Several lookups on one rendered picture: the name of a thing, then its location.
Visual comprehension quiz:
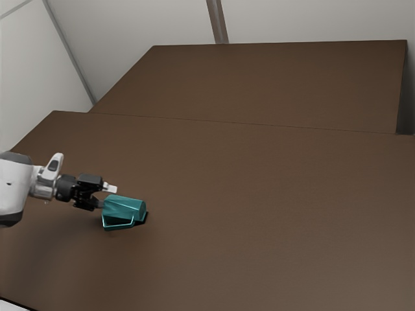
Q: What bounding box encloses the teal faceted mug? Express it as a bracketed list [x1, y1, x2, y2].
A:
[101, 194, 148, 232]

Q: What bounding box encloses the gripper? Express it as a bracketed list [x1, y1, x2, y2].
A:
[54, 173, 119, 212]

